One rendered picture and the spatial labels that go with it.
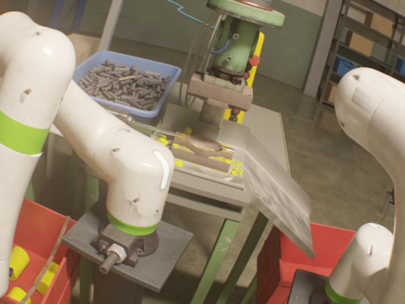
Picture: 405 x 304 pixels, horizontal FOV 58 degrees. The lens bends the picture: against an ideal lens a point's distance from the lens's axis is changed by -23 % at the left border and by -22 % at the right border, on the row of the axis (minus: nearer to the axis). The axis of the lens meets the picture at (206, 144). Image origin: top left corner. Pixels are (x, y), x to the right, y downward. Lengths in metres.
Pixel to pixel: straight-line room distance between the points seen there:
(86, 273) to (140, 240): 0.56
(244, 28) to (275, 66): 5.44
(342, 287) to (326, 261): 0.89
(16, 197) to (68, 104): 0.29
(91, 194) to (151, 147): 0.41
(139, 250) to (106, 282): 0.18
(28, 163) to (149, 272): 0.44
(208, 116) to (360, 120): 0.86
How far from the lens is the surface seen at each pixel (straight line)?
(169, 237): 1.08
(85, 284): 1.55
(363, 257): 0.89
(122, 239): 0.94
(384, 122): 0.56
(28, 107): 0.59
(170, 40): 6.57
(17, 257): 1.24
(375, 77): 0.63
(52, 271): 1.21
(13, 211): 0.68
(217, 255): 1.30
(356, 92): 0.61
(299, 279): 1.10
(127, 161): 0.87
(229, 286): 1.80
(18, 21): 0.71
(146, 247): 0.99
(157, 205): 0.92
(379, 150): 0.57
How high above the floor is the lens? 1.57
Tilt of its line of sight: 24 degrees down
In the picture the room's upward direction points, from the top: 17 degrees clockwise
